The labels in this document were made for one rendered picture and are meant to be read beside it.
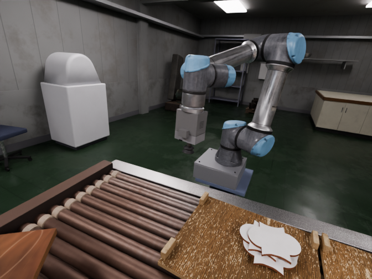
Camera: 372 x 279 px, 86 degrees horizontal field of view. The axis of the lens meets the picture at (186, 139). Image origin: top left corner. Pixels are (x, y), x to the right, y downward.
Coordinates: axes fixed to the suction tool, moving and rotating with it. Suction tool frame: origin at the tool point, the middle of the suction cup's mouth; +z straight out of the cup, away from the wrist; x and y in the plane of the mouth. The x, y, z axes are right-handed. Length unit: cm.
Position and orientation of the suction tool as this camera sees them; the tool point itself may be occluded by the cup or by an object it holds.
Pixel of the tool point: (188, 151)
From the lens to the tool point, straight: 70.8
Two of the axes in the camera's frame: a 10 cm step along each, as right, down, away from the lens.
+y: 8.2, 2.8, -5.1
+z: -0.8, 9.3, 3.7
